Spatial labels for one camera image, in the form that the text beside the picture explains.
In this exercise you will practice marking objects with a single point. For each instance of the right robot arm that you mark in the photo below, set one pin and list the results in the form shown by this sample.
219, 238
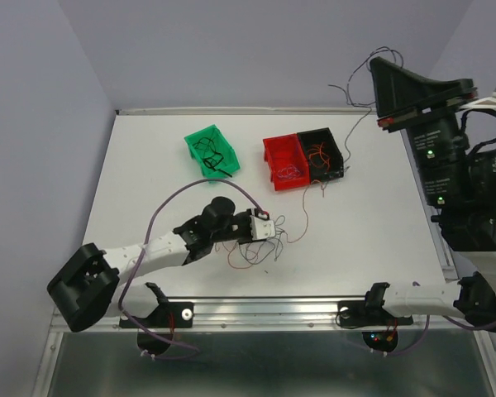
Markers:
459, 182

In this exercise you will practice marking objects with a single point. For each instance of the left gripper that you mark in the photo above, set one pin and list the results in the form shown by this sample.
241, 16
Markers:
246, 216

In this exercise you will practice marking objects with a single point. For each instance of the aluminium rail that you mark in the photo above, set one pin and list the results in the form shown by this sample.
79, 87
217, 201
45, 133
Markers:
444, 254
283, 313
174, 111

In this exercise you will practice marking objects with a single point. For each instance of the aluminium back rail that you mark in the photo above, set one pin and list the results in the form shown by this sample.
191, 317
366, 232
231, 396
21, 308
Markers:
174, 111

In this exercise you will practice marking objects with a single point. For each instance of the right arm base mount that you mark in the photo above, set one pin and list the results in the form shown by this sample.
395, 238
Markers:
368, 311

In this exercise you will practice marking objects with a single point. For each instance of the aluminium right side rail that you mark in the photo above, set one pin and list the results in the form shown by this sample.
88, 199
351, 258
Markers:
444, 254

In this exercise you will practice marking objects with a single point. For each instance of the red plastic bin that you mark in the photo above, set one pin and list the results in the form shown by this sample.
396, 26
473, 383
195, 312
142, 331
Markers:
288, 166

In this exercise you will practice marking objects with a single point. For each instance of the black plastic bin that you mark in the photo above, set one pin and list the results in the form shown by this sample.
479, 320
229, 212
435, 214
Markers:
324, 158

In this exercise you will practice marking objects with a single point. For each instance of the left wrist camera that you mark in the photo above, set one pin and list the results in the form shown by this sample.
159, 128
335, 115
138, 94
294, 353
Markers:
262, 227

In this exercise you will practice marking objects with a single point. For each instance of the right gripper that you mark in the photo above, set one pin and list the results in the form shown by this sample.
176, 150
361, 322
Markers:
399, 90

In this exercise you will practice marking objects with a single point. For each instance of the green plastic bin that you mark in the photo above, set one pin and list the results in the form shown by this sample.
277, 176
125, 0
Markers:
214, 154

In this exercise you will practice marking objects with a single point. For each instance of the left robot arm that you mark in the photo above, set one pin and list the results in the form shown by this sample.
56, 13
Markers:
95, 283

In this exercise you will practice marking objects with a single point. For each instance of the aluminium front rail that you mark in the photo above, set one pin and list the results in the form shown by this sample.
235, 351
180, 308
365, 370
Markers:
283, 313

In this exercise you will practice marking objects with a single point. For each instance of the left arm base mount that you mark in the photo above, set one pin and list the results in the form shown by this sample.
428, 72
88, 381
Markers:
154, 315

